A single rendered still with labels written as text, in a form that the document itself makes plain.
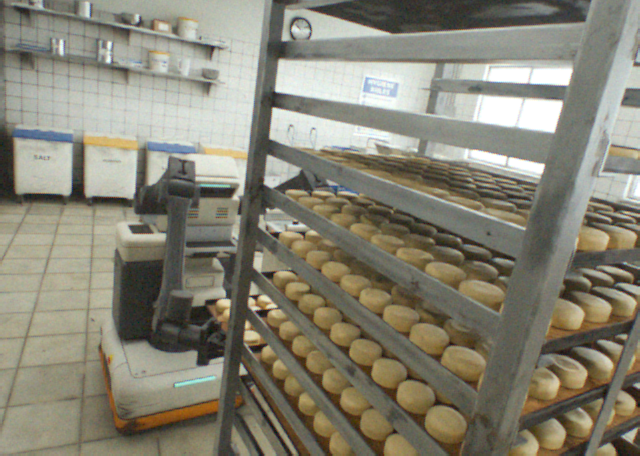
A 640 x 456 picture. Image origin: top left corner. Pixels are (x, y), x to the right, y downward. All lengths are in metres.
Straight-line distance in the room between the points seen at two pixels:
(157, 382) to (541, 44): 1.93
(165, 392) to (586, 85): 1.98
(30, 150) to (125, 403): 3.79
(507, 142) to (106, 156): 5.16
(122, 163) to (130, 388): 3.69
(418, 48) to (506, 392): 0.39
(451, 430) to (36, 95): 5.81
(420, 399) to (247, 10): 5.94
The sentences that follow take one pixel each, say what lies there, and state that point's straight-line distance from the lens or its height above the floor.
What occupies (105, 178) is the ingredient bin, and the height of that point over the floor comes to 0.34.
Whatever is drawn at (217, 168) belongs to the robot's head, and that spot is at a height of 1.20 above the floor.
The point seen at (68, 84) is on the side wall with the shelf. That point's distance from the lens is 6.06.
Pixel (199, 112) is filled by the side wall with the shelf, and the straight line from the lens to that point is 6.16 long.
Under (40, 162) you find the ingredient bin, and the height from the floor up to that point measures 0.46.
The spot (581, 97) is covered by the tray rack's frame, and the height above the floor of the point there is 1.54.
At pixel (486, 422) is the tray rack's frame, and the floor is 1.25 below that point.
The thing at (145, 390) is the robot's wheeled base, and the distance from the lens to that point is 2.13.
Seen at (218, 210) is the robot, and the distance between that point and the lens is 1.90.
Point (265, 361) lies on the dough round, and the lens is 1.02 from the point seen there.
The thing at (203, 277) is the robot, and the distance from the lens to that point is 2.00.
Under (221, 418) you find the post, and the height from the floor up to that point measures 0.79.
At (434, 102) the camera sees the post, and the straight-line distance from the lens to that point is 1.14.
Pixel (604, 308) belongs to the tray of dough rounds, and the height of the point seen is 1.33.
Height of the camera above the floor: 1.51
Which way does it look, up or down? 15 degrees down
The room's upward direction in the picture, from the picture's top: 9 degrees clockwise
